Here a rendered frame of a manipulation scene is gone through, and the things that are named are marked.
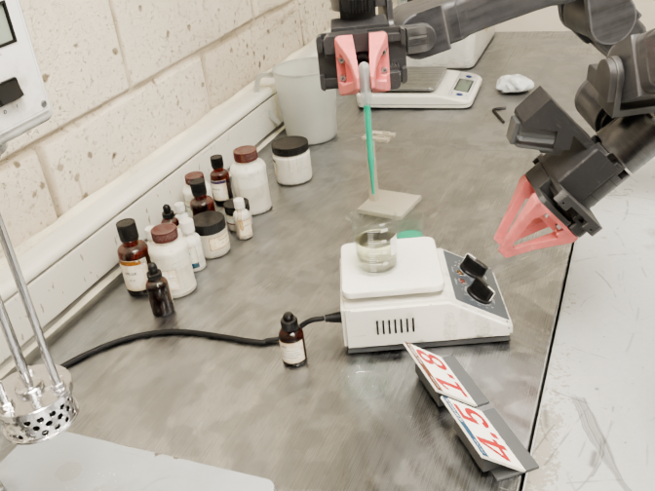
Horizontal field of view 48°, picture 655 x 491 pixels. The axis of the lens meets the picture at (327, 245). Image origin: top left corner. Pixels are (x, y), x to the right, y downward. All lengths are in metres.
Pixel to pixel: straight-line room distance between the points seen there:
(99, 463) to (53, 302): 0.31
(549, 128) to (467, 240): 0.39
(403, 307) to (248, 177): 0.46
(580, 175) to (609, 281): 0.28
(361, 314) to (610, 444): 0.30
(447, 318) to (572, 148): 0.24
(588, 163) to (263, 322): 0.45
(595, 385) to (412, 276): 0.23
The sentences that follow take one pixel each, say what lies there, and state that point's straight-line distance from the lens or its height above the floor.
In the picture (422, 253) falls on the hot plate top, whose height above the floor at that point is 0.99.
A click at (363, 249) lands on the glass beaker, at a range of 0.87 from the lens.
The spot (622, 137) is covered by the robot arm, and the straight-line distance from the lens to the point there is 0.81.
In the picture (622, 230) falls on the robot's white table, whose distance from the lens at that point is 1.17.
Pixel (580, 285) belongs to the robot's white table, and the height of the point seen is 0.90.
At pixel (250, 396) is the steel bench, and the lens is 0.87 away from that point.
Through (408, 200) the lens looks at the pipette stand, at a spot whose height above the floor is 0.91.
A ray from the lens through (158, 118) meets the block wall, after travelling 1.31.
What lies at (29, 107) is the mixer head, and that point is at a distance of 0.53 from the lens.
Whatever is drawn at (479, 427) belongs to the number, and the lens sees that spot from 0.77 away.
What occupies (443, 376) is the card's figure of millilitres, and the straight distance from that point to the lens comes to 0.83.
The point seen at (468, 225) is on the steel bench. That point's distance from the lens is 1.17.
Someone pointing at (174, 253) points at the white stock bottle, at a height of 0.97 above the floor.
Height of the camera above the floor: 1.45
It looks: 29 degrees down
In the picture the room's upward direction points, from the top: 7 degrees counter-clockwise
